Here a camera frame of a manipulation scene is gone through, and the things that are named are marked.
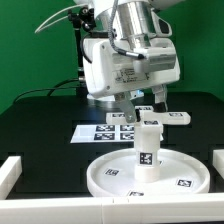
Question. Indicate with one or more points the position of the white left fence block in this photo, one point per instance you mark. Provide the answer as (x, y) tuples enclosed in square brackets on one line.
[(9, 174)]

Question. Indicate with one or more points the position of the white marker tag plate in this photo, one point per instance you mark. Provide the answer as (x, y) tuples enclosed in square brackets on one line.
[(103, 133)]

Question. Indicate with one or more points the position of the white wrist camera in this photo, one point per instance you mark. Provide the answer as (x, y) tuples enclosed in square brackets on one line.
[(155, 59)]

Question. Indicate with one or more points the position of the white cross-shaped table base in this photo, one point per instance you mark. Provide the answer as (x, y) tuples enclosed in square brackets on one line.
[(148, 114)]

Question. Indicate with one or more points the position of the white fence block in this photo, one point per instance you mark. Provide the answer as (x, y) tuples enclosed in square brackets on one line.
[(9, 174), (218, 161)]

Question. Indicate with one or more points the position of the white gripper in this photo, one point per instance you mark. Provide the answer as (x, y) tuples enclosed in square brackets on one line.
[(110, 73)]

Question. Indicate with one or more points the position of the white round table top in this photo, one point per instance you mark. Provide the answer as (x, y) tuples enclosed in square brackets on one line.
[(113, 175)]

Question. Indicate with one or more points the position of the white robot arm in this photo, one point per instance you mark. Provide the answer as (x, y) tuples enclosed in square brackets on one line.
[(129, 49)]

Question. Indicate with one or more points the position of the white right fence block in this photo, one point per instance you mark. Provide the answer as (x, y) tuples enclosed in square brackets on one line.
[(218, 161)]

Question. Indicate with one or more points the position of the white front fence rail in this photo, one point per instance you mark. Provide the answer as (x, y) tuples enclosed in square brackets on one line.
[(121, 210)]

